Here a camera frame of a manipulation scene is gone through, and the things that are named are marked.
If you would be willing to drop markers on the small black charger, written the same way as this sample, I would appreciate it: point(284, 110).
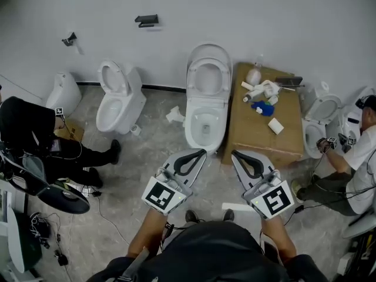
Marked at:
point(299, 209)

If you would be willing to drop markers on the white toilet bowl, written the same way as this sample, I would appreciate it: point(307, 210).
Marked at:
point(205, 102)

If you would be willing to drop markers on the flat cardboard piece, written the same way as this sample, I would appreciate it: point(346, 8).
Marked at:
point(72, 132)

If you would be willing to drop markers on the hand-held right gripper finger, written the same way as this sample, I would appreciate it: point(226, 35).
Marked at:
point(241, 175)
point(267, 164)

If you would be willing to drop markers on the crumpled white paper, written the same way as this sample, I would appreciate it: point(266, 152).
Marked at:
point(175, 114)

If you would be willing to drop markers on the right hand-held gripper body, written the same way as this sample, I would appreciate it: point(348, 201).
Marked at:
point(276, 201)

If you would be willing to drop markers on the black wall bracket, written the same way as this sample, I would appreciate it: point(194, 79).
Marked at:
point(147, 19)

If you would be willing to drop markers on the white stick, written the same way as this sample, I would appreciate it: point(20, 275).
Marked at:
point(288, 89)

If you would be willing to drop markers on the white oval panel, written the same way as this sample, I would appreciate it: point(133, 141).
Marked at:
point(16, 239)

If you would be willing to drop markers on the person's right shoe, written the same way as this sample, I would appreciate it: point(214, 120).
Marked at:
point(228, 215)

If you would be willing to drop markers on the blue cloth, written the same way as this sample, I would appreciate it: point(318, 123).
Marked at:
point(265, 109)

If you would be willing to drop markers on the white toilet seat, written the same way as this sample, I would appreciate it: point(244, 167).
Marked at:
point(191, 78)

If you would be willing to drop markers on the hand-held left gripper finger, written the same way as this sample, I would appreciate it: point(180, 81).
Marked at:
point(196, 175)
point(169, 162)

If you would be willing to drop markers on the person's left shoe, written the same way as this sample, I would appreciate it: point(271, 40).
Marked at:
point(191, 216)

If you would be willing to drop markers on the black power adapter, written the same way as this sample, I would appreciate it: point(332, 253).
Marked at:
point(62, 260)

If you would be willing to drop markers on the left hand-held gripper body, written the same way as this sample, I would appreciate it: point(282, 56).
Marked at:
point(160, 197)

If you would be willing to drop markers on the white toilet with raised lid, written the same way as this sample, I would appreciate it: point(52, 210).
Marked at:
point(323, 109)

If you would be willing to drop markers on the white toilet lid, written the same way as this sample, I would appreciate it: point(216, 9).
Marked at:
point(208, 50)

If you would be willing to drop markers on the large cardboard box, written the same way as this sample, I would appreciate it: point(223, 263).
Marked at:
point(252, 140)

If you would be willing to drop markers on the black flat box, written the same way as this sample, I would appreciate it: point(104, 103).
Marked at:
point(289, 81)

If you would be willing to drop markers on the person's black clothed torso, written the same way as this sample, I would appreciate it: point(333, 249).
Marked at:
point(211, 254)

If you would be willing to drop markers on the white toilet paper roll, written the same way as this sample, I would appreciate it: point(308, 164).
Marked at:
point(275, 126)

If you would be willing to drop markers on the person's right forearm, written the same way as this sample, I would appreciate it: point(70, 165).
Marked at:
point(277, 236)

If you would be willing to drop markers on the small black wall device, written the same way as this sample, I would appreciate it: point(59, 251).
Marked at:
point(70, 39)

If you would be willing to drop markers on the white spray bottle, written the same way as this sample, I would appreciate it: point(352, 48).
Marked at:
point(254, 94)

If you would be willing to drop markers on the white toilet with tank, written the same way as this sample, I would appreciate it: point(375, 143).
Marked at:
point(133, 98)

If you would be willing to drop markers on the white curved panel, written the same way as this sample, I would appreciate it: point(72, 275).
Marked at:
point(359, 226)

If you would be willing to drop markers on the dark green box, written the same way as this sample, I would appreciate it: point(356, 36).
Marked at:
point(30, 245)

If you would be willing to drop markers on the small white tube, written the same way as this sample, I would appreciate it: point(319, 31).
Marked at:
point(246, 84)

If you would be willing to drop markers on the person's left forearm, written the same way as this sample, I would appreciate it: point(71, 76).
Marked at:
point(145, 234)

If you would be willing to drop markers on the person's shoe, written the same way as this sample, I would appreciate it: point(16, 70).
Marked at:
point(191, 216)
point(228, 215)

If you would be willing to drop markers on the plastic wrapped ball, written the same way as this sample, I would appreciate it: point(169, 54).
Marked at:
point(253, 76)

